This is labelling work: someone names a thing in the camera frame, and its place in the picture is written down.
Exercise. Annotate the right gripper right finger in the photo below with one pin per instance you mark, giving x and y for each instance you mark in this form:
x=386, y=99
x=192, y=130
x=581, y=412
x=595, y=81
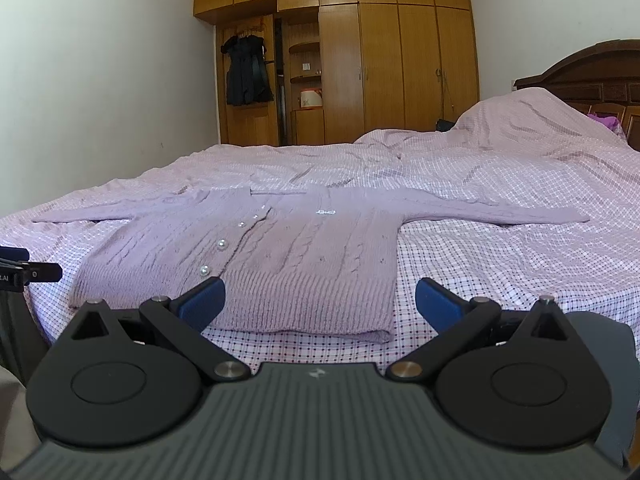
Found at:
x=515, y=379

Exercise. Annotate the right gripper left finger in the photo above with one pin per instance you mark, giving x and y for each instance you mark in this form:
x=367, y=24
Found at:
x=118, y=377

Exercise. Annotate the lilac knitted cardigan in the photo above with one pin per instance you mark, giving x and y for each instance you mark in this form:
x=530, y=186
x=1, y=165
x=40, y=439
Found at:
x=320, y=261

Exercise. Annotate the grey cloth lower right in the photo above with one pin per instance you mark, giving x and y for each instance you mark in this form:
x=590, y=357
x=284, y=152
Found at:
x=613, y=348

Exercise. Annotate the purple cloth by headboard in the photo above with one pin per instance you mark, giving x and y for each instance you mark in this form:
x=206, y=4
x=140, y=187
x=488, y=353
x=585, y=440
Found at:
x=610, y=122

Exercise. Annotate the black hanging garment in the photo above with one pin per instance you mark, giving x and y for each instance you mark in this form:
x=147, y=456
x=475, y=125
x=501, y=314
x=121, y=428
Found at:
x=247, y=76

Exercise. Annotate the dark wooden headboard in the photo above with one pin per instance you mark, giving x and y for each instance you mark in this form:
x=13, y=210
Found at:
x=602, y=80

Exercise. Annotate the white pink box on shelf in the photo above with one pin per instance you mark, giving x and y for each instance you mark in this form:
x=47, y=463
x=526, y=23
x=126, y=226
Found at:
x=310, y=98

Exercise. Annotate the brown wooden wardrobe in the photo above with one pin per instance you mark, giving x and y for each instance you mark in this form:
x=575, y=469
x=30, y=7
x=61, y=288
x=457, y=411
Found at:
x=380, y=64

